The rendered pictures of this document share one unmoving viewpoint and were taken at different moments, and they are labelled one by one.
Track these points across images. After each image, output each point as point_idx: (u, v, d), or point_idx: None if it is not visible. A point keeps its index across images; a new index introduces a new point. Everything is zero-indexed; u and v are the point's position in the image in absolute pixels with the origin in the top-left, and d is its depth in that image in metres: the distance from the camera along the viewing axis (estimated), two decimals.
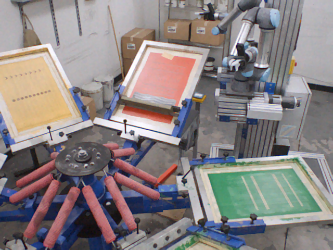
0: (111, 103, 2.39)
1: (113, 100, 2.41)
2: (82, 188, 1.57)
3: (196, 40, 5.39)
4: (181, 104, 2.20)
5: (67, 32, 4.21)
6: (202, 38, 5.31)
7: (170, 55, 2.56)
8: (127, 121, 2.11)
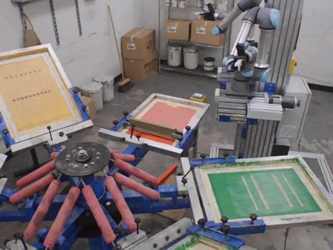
0: (117, 123, 2.55)
1: (119, 122, 2.58)
2: (82, 188, 1.57)
3: (196, 40, 5.39)
4: (185, 128, 2.41)
5: (67, 32, 4.21)
6: (202, 38, 5.31)
7: (175, 105, 2.92)
8: (135, 126, 2.25)
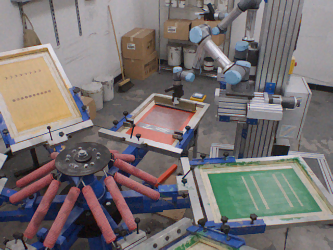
0: (117, 123, 2.55)
1: (119, 122, 2.58)
2: (82, 188, 1.57)
3: None
4: (185, 128, 2.41)
5: (67, 32, 4.21)
6: None
7: None
8: (135, 126, 2.25)
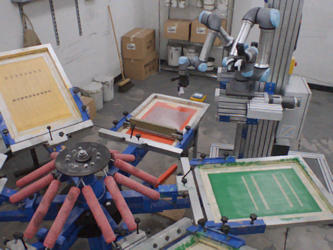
0: (117, 123, 2.55)
1: (119, 122, 2.58)
2: (82, 188, 1.57)
3: (196, 40, 5.39)
4: (185, 128, 2.41)
5: (67, 32, 4.21)
6: (202, 38, 5.31)
7: (175, 105, 2.92)
8: (135, 126, 2.25)
